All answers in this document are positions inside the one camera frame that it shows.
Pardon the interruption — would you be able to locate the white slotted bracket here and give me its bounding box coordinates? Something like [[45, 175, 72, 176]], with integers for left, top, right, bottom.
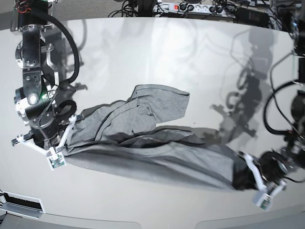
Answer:
[[0, 190, 46, 219]]

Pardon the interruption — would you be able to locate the white power strip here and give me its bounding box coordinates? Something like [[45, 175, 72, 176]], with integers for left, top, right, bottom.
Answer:
[[152, 2, 237, 17]]

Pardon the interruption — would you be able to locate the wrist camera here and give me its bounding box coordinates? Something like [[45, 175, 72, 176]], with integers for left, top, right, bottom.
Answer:
[[252, 189, 273, 211], [47, 147, 66, 170]]

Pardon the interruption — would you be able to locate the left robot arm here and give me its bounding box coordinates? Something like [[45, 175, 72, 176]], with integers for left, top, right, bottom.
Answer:
[[233, 7, 305, 190]]

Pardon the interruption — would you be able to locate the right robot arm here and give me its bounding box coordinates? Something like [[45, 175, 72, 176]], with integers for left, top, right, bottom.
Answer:
[[11, 0, 80, 149]]

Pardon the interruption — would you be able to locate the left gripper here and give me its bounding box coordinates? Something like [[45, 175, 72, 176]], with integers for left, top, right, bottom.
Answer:
[[232, 151, 289, 190]]

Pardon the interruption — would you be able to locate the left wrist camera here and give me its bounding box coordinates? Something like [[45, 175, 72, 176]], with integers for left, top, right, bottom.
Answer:
[[252, 189, 273, 211]]

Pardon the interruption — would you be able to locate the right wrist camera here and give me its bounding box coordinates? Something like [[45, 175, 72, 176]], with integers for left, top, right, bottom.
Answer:
[[47, 147, 66, 170]]

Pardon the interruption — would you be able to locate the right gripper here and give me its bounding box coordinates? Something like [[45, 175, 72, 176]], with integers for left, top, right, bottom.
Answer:
[[26, 100, 77, 147]]

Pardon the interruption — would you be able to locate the grey t-shirt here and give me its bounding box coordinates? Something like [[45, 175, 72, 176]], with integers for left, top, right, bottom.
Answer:
[[64, 84, 238, 191]]

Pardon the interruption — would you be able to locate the black power adapter box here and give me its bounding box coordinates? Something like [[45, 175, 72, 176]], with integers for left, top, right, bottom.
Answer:
[[235, 8, 269, 27]]

